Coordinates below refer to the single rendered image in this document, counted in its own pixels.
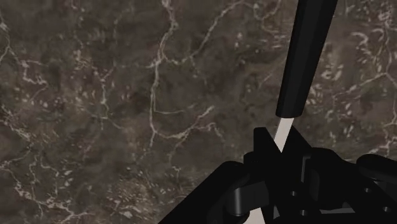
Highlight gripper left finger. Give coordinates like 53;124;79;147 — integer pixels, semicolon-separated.
158;127;283;224

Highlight black-handled knife with white blade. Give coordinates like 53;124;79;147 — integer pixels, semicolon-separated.
243;0;339;224

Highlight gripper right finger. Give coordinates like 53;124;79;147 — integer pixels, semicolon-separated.
272;125;397;224

